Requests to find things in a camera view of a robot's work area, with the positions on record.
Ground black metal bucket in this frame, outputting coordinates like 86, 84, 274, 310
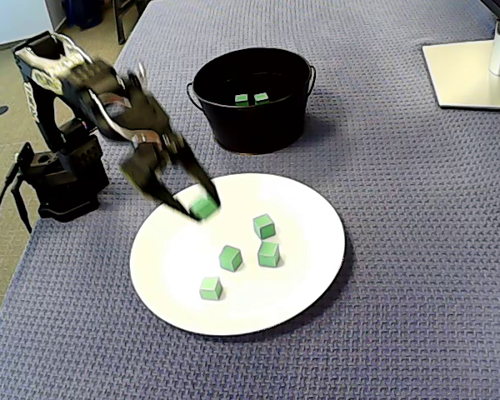
186, 47, 318, 155

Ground dark furniture legs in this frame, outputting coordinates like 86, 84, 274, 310
111, 0, 151, 46

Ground short black base cable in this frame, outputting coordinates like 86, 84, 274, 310
10, 182, 33, 234

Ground white round plate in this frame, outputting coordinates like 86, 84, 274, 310
128, 172, 347, 338

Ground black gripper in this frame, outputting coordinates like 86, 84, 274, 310
91, 77, 221, 220

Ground white monitor stand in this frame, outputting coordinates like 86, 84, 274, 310
421, 18, 500, 112

